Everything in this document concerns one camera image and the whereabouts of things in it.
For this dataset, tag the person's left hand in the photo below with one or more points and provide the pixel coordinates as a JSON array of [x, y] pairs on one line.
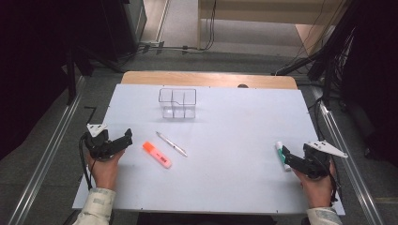
[[104, 173]]

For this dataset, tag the light wooden furniture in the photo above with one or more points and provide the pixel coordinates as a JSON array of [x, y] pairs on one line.
[[266, 12]]

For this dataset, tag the clear plastic organizer box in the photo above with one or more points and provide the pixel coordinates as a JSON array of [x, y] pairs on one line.
[[177, 109]]

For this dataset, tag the green and white glue stick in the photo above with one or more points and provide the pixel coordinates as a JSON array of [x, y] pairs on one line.
[[278, 145]]

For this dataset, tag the person's right hand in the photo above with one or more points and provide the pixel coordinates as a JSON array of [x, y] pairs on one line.
[[317, 192]]

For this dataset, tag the silver pen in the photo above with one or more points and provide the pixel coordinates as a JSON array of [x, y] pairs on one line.
[[172, 144]]

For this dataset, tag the metal floor rail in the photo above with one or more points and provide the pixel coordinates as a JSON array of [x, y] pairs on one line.
[[47, 156], [347, 156]]

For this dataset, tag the orange highlighter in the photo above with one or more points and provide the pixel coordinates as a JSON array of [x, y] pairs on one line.
[[156, 154]]

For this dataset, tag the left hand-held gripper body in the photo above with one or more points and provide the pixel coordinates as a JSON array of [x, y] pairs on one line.
[[98, 146]]

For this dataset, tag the black cabinet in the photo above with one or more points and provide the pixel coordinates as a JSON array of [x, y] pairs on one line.
[[125, 28]]

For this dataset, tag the black tripod stand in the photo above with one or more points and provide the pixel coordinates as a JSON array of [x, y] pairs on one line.
[[71, 78]]

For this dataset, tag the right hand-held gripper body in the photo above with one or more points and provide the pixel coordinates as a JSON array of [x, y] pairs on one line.
[[313, 164]]

